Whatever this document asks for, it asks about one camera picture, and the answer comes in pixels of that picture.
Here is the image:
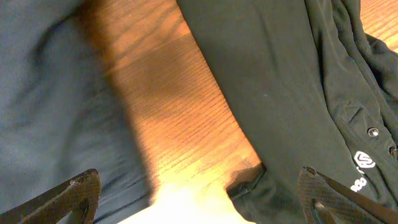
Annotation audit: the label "black polo shirt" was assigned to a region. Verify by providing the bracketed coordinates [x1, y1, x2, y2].
[178, 0, 397, 223]

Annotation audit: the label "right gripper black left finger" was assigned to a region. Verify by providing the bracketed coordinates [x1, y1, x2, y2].
[1, 169, 101, 224]

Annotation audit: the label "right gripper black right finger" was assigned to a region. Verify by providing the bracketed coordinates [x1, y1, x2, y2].
[298, 167, 397, 224]

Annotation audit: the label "navy blue shorts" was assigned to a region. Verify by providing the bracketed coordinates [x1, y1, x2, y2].
[1, 0, 150, 223]

